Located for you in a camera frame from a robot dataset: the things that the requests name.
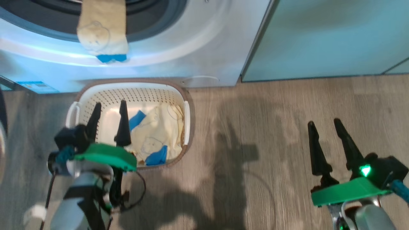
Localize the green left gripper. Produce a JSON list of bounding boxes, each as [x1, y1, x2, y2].
[[75, 100, 138, 172]]

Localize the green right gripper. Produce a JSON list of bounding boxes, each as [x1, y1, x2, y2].
[[307, 118, 392, 207]]

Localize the yellow garment blue cuffs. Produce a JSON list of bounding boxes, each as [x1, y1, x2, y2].
[[77, 0, 129, 63], [126, 102, 186, 166]]

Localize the black round glass washer door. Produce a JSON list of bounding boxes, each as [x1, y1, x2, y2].
[[0, 75, 9, 186]]

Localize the light teal cabinet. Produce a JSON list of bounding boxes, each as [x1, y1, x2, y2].
[[240, 0, 409, 83]]

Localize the white front-load washing machine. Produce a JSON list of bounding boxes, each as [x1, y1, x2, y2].
[[0, 0, 275, 94]]

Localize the cream laundry basket brown rim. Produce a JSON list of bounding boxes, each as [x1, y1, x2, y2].
[[66, 78, 194, 169]]

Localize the blue energy label sticker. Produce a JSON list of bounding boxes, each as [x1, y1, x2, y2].
[[16, 81, 59, 94]]

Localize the round drain filter cover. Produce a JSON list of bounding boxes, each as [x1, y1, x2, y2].
[[182, 75, 220, 87]]

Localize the black left arm wire loop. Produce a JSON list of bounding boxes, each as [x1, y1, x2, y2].
[[110, 169, 147, 213]]

